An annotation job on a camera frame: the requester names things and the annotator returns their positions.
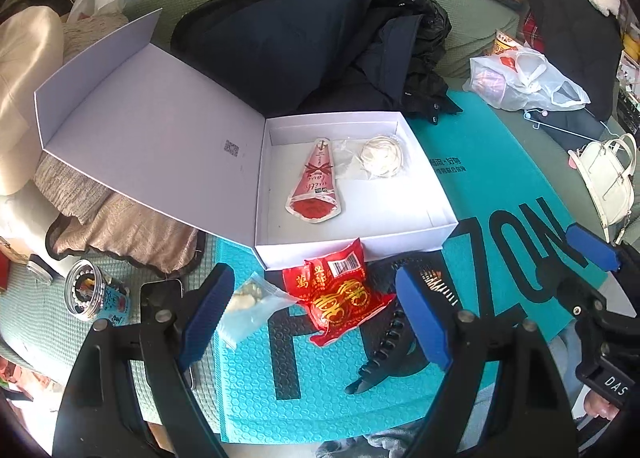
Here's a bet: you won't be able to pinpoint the red plaid cloth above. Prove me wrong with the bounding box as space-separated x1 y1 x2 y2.
522 8 546 52

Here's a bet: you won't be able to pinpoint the navy blue jacket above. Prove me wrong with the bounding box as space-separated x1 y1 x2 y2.
170 0 426 114

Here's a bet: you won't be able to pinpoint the black coat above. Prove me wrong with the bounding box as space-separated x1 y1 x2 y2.
525 0 623 104

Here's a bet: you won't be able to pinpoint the red and white package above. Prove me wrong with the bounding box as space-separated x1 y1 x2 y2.
0 238 12 296

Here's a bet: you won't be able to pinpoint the white handbag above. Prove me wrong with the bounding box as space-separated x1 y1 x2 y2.
568 134 638 229

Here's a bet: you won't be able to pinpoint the white wire hanger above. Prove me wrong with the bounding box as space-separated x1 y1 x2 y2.
522 108 621 141

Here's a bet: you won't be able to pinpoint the beige satin cushion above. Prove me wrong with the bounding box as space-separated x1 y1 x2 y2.
0 6 65 196

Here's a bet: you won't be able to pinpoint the grey cloth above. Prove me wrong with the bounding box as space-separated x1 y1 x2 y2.
312 425 416 458

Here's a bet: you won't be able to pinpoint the white plastic bag with goods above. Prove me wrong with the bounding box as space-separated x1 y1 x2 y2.
462 47 592 113

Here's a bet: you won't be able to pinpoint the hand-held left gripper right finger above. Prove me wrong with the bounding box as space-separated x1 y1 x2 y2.
395 265 583 458

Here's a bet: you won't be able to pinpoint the black hair clip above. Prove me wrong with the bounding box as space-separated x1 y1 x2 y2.
345 255 458 396

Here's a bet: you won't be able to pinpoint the dark blue pants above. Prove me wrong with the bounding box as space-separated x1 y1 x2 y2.
545 108 621 144

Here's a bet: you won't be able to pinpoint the open can with blue label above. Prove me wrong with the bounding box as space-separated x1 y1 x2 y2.
64 261 132 326

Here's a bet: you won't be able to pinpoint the grey-brown blanket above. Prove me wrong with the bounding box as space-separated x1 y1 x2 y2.
32 13 201 279

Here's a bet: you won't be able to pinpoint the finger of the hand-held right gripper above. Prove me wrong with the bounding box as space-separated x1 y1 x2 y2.
566 222 640 289
556 277 640 354

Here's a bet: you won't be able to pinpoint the clear packet with white snack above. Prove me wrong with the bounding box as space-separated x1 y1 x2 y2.
216 274 296 351

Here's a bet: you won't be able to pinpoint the teal bubble mailer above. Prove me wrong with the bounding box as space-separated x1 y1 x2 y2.
212 91 608 444

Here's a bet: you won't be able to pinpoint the white cardboard box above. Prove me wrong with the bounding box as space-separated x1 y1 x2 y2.
34 8 459 271

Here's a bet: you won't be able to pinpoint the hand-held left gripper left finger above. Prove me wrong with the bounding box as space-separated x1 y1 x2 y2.
52 262 236 458

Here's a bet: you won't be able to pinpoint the instant noodle cup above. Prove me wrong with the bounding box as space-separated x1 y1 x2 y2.
492 30 523 56

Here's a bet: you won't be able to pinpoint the clear packet with white disc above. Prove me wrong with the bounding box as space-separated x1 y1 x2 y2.
335 134 407 181

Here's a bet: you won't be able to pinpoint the white rounded object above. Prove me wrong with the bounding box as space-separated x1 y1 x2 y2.
0 183 68 284

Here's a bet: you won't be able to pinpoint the black smartphone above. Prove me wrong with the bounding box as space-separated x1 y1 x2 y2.
139 279 197 389

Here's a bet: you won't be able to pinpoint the person's right hand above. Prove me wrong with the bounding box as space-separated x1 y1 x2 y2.
582 388 623 421

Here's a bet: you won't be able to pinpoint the red snack packet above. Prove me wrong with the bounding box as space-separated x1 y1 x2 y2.
281 237 386 346

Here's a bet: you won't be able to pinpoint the pink triangular packet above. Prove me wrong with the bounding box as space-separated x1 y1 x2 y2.
285 137 345 224

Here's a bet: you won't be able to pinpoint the black puffer jacket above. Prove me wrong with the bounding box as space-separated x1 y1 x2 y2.
350 0 463 125

